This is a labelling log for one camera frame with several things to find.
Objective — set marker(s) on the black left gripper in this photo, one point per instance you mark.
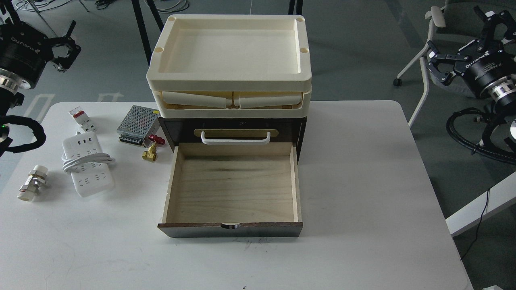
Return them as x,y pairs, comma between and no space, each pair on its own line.
24,51

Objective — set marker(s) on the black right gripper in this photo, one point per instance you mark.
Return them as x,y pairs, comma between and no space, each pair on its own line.
483,64

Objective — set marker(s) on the white power strip with cable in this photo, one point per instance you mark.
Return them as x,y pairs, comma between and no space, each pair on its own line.
84,159

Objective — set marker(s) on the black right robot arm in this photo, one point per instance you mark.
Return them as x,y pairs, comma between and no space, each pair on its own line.
502,108

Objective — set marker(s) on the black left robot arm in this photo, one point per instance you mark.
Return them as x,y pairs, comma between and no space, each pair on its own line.
11,97

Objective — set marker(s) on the grey office chair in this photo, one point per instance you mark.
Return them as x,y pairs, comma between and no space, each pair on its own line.
450,27

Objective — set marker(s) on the grey chair legs background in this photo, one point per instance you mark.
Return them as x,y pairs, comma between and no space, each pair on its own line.
40,6

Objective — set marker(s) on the white red circuit breaker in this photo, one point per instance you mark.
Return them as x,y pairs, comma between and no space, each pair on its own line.
82,119

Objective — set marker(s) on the metal mesh power supply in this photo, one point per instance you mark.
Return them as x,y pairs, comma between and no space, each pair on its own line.
136,127

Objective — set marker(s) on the white metal pipe fitting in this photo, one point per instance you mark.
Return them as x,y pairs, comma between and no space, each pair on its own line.
36,178

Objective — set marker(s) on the cream plastic stacked trays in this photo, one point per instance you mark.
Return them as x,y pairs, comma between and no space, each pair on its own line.
232,66

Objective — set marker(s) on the open wooden drawer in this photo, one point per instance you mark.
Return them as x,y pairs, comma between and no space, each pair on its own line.
233,191

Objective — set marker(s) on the brass valve red handle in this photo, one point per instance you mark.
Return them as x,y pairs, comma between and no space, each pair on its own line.
151,154

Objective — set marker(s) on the white drawer handle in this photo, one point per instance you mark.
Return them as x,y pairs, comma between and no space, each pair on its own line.
207,141

